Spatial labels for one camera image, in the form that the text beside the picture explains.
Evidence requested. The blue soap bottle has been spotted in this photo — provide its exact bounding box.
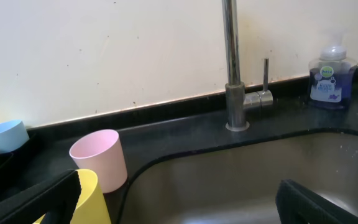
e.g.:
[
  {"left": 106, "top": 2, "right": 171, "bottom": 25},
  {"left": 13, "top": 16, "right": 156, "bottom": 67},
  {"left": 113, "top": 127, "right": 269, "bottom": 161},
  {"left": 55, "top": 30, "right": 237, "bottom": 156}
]
[{"left": 308, "top": 34, "right": 358, "bottom": 110}]

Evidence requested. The blue cup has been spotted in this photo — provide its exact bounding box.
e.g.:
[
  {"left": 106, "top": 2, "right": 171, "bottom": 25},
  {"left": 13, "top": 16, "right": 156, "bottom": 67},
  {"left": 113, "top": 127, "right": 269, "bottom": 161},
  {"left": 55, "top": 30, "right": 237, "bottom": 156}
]
[{"left": 0, "top": 119, "right": 30, "bottom": 155}]

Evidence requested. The steel tap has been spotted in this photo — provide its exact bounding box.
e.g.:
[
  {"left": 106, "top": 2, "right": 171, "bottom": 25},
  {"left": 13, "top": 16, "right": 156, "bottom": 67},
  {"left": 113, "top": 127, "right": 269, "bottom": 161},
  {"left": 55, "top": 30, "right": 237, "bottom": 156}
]
[{"left": 221, "top": 0, "right": 275, "bottom": 132}]

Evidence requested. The steel sink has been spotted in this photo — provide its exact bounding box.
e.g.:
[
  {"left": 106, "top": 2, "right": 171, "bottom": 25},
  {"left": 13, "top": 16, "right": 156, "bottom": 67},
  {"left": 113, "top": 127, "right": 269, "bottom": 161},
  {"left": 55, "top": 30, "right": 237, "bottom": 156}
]
[{"left": 116, "top": 128, "right": 358, "bottom": 224}]

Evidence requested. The yellow cup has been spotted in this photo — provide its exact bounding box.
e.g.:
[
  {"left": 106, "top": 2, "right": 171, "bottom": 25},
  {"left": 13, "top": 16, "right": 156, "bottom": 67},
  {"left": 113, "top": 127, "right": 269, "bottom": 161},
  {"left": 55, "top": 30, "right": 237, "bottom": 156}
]
[{"left": 32, "top": 169, "right": 112, "bottom": 224}]

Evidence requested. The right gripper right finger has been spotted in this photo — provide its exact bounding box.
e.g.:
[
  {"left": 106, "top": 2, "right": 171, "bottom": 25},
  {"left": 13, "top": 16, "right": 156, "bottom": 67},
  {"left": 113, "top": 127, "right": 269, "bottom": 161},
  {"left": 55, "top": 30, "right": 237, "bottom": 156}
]
[{"left": 275, "top": 179, "right": 358, "bottom": 224}]

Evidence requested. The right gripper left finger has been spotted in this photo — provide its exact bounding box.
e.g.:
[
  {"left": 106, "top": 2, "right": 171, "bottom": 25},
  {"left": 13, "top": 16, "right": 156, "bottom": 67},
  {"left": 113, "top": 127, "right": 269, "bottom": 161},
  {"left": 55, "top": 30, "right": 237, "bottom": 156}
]
[{"left": 0, "top": 169, "right": 82, "bottom": 224}]

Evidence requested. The pink cup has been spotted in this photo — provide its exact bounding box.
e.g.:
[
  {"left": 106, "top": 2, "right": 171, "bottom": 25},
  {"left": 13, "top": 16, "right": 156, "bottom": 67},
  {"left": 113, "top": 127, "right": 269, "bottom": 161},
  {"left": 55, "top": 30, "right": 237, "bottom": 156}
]
[{"left": 68, "top": 129, "right": 129, "bottom": 194}]

